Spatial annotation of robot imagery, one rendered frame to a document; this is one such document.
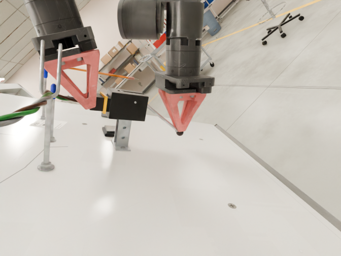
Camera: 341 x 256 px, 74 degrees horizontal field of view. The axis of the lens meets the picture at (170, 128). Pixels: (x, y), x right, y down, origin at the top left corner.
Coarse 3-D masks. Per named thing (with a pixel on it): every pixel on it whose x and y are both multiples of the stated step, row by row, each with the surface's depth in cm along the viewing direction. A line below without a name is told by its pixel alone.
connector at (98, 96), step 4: (88, 92) 34; (88, 96) 33; (96, 96) 32; (100, 96) 33; (108, 96) 34; (96, 100) 32; (100, 100) 32; (108, 100) 33; (96, 104) 32; (100, 104) 32; (108, 104) 33; (92, 108) 32; (96, 108) 32; (100, 108) 33; (108, 108) 33
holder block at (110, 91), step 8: (112, 88) 35; (112, 96) 32; (120, 96) 33; (128, 96) 33; (136, 96) 34; (144, 96) 34; (112, 104) 33; (120, 104) 33; (128, 104) 34; (136, 104) 34; (144, 104) 35; (112, 112) 33; (120, 112) 34; (128, 112) 34; (136, 112) 34; (144, 112) 35; (136, 120) 35; (144, 120) 35
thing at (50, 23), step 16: (32, 0) 25; (48, 0) 25; (64, 0) 26; (32, 16) 26; (48, 16) 26; (64, 16) 26; (80, 16) 29; (48, 32) 26; (64, 32) 25; (80, 32) 25; (48, 48) 25; (64, 48) 29
